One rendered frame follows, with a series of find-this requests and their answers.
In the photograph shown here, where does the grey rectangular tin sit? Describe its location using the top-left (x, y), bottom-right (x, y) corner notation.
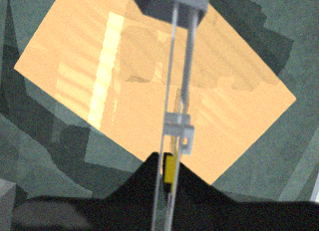
top-left (0, 178), bottom-right (16, 231)

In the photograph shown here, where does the light wooden board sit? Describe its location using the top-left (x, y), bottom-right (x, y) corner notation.
top-left (14, 0), bottom-right (296, 185)

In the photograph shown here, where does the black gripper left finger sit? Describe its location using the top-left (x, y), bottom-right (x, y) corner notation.
top-left (12, 151), bottom-right (160, 231)

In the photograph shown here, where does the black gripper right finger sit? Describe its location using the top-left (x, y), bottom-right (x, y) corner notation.
top-left (170, 161), bottom-right (319, 231)

